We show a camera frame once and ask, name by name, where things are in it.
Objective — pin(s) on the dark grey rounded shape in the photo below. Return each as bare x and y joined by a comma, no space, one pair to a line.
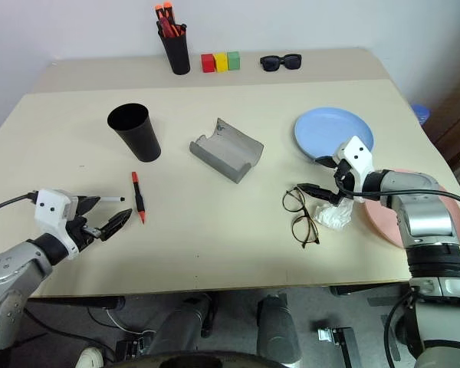
278,329
184,322

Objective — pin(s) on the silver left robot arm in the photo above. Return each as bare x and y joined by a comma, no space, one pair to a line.
7,276

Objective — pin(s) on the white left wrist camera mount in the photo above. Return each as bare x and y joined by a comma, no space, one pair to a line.
50,209

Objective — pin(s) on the empty black cup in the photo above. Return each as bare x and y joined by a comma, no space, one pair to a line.
138,134

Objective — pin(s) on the brown wooden furniture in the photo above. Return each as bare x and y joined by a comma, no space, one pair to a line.
456,119

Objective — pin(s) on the green block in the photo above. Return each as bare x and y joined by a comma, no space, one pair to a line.
234,60

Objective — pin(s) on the metal floor bracket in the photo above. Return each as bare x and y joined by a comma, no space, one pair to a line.
339,339

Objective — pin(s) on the white marker pen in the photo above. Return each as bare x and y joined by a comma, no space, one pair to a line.
113,199

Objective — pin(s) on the yellow block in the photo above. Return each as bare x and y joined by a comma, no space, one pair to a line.
221,62

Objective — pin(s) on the thin framed eyeglasses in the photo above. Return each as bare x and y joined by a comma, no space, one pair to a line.
306,226

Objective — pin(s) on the black floor box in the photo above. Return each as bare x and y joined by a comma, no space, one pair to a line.
134,347

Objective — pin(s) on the white shoe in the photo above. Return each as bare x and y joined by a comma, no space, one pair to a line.
89,358

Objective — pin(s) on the open grey glasses case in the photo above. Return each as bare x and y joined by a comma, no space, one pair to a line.
230,149

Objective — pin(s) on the light blue plate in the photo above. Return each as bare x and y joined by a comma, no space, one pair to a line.
326,130

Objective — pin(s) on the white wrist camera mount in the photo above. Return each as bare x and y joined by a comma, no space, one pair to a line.
358,155
50,209

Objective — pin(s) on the black sunglasses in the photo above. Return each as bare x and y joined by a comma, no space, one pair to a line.
270,63

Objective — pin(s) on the black cup holding screwdrivers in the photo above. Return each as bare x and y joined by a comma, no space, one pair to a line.
178,53

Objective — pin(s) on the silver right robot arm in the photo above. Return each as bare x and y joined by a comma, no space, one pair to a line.
425,230

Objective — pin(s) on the red block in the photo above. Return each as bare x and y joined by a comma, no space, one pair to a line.
207,63

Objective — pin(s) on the red and black marker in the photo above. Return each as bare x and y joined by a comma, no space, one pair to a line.
139,199

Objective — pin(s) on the black table support bar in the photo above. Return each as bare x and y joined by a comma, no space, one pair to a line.
80,303

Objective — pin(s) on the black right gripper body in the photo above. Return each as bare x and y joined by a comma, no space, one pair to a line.
345,180

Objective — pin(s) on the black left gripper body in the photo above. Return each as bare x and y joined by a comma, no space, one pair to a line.
82,234

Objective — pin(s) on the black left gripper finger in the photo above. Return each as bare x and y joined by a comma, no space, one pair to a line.
115,224
87,205

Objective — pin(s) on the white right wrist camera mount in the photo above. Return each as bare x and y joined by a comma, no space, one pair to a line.
358,155

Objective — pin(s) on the black round rim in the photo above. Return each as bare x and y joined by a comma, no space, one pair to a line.
214,360

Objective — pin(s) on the pink plate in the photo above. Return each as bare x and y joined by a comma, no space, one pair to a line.
379,218

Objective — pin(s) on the blue round stool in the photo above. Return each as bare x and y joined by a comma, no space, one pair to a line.
421,113

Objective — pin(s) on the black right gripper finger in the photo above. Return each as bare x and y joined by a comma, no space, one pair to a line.
327,161
316,191

